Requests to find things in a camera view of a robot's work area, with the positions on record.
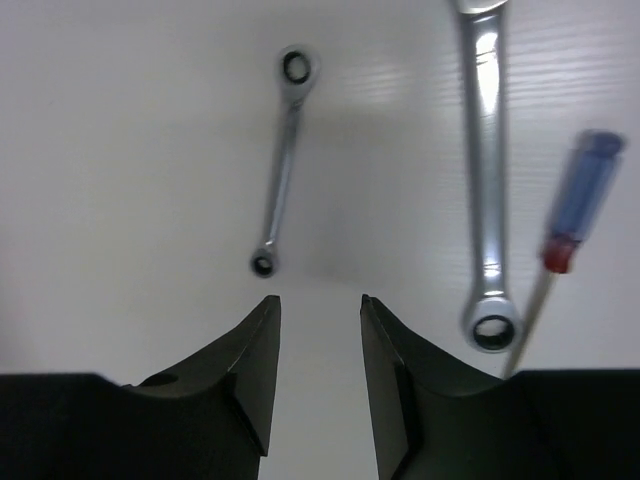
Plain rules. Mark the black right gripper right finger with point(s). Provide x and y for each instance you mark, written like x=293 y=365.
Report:
x=436 y=417

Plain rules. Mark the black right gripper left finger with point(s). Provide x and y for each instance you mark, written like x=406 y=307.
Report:
x=207 y=417

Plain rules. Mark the blue handle screwdriver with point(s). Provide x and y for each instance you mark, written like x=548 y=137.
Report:
x=582 y=191

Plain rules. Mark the long silver ratchet wrench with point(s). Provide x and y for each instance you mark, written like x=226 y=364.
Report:
x=490 y=322

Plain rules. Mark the short silver wrench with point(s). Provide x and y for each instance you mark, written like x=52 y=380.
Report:
x=297 y=70

